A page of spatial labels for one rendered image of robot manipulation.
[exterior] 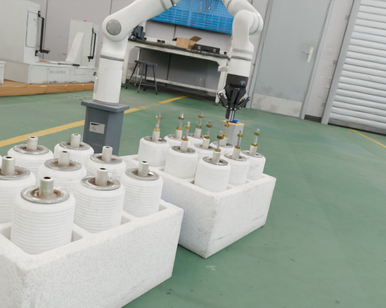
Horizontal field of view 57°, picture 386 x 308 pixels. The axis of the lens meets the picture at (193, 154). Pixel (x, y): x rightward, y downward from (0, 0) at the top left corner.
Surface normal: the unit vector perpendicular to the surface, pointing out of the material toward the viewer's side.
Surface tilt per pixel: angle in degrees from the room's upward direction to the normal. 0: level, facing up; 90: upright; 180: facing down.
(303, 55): 90
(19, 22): 90
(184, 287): 0
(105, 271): 90
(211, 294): 0
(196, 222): 90
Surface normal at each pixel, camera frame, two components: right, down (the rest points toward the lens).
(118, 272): 0.81, 0.28
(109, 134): 0.55, 0.24
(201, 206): -0.59, 0.08
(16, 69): -0.17, 0.20
